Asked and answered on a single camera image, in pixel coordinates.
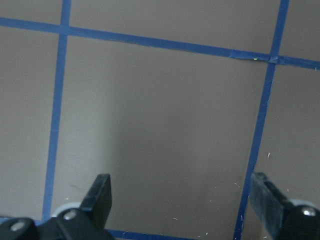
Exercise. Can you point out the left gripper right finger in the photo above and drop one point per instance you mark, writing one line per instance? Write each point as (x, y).
(284, 218)

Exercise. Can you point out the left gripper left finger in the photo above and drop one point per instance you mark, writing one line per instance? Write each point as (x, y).
(86, 222)

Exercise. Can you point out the brown paper table mat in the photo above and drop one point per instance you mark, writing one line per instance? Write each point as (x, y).
(178, 100)

